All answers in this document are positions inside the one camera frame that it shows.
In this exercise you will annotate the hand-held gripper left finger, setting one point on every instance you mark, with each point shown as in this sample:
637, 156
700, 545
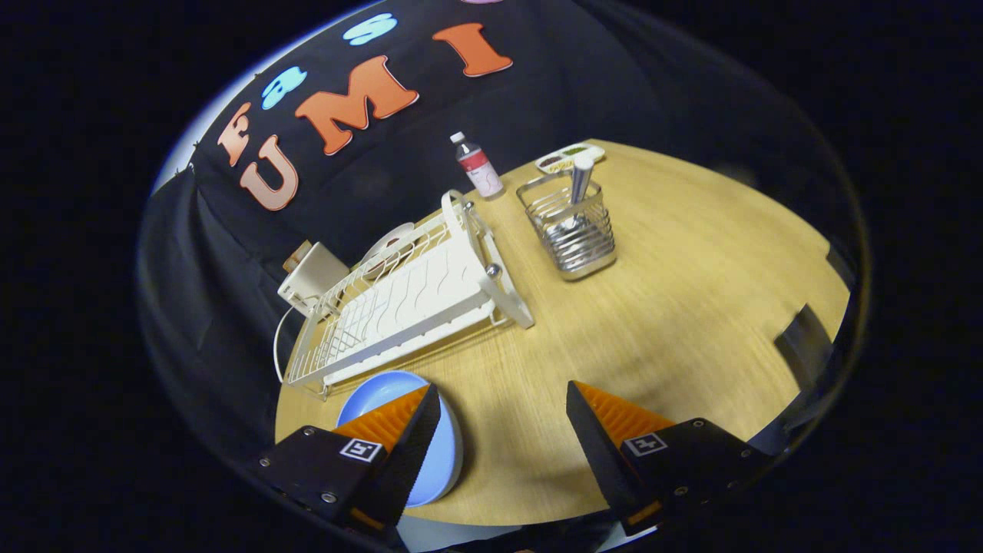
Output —
403, 461

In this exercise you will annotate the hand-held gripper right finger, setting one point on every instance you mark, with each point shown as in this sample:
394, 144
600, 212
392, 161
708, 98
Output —
599, 453

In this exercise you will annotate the light blue plate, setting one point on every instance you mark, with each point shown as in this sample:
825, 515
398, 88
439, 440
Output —
376, 395

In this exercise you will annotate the white dish rack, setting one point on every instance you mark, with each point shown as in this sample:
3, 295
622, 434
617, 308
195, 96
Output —
415, 299

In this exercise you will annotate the silver spoon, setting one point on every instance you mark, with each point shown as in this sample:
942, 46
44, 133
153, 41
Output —
580, 180

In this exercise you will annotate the beige plate with meat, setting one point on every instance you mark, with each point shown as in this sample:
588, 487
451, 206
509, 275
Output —
384, 242

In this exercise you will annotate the white toaster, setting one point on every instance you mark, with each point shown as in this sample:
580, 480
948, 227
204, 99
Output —
315, 276

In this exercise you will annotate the toast slices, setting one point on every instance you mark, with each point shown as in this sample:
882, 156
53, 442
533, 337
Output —
296, 257

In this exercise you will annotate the black backdrop cloth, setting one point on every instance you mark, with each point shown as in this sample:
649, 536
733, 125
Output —
230, 253

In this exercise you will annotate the white compartment tray with beans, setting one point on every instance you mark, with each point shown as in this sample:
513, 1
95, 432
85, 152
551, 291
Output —
561, 160

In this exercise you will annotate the clear bottle with red label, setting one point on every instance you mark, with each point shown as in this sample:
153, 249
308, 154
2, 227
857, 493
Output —
480, 169

